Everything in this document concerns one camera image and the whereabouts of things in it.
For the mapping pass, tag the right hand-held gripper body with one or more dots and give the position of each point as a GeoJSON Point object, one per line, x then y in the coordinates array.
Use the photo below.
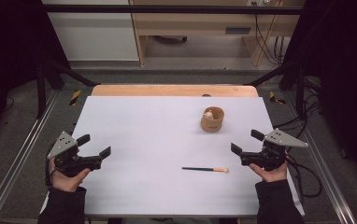
{"type": "Point", "coordinates": [270, 157]}

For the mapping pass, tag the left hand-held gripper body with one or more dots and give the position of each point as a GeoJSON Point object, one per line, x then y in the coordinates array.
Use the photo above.
{"type": "Point", "coordinates": [69, 157]}

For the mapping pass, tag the round wooden cup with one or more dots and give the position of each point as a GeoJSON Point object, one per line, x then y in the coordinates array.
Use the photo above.
{"type": "Point", "coordinates": [211, 124]}

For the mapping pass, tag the person's right hand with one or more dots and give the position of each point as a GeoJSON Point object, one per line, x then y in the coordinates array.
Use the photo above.
{"type": "Point", "coordinates": [271, 176]}

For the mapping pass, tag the person's left hand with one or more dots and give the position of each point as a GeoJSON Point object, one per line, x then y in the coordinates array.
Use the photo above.
{"type": "Point", "coordinates": [67, 183]}

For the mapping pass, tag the yellow-black clamp right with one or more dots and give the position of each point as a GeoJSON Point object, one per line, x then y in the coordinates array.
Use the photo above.
{"type": "Point", "coordinates": [273, 97]}

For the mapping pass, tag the yellow-black clamp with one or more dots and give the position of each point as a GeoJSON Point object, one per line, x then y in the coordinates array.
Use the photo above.
{"type": "Point", "coordinates": [75, 97]}
{"type": "Point", "coordinates": [273, 97]}

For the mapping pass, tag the yellow-black clamp left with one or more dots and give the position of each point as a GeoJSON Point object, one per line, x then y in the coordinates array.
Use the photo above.
{"type": "Point", "coordinates": [75, 97]}

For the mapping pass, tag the small cream round object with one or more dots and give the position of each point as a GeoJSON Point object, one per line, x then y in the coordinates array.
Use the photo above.
{"type": "Point", "coordinates": [209, 114]}

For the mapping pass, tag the white table mat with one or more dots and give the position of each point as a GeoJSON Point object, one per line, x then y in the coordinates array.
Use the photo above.
{"type": "Point", "coordinates": [154, 146]}

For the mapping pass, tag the black metal stand strut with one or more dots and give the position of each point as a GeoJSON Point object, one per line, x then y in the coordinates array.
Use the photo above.
{"type": "Point", "coordinates": [41, 93]}
{"type": "Point", "coordinates": [299, 90]}

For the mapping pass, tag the light wooden table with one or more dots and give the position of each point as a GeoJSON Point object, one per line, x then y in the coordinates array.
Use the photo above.
{"type": "Point", "coordinates": [167, 90]}

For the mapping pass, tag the white cabinet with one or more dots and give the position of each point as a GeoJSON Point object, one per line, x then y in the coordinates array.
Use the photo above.
{"type": "Point", "coordinates": [95, 37]}

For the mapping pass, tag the black curtain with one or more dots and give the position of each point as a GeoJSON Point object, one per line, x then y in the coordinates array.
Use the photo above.
{"type": "Point", "coordinates": [8, 62]}
{"type": "Point", "coordinates": [345, 77]}

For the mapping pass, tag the light wooden desk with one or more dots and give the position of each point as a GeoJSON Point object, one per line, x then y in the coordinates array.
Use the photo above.
{"type": "Point", "coordinates": [195, 23]}

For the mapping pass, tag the aluminium floor rail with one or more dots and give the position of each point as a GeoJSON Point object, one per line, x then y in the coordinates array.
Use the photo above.
{"type": "Point", "coordinates": [21, 158]}
{"type": "Point", "coordinates": [326, 174]}

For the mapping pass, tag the black horizontal frame bar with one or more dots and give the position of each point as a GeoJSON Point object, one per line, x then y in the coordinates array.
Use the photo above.
{"type": "Point", "coordinates": [167, 9]}

